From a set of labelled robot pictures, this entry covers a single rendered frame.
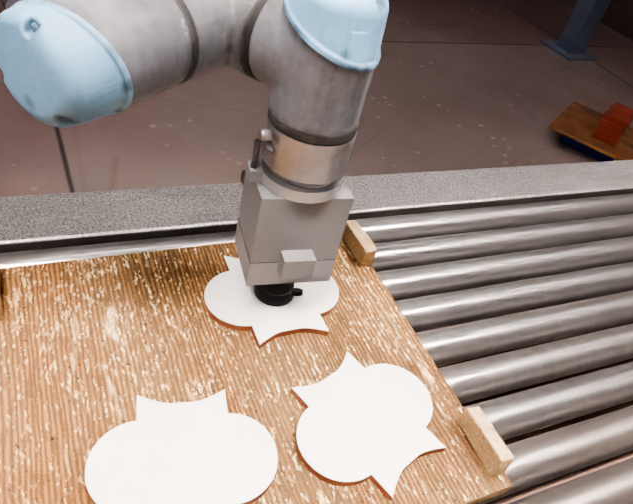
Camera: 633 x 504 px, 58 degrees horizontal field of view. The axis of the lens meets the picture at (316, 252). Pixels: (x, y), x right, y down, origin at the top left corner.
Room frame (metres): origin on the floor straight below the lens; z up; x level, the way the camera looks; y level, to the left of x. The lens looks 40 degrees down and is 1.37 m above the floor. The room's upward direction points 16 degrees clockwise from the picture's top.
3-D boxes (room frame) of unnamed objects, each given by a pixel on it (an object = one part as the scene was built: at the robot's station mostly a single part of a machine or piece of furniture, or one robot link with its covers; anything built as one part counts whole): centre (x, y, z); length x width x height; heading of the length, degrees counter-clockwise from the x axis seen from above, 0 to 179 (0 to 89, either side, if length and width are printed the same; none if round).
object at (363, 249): (0.54, -0.05, 0.95); 0.06 x 0.02 x 0.03; 33
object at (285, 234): (0.41, 0.03, 1.05); 0.10 x 0.09 x 0.16; 26
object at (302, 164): (0.42, 0.03, 1.13); 0.08 x 0.08 x 0.05
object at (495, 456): (0.31, -0.19, 0.95); 0.06 x 0.02 x 0.03; 33
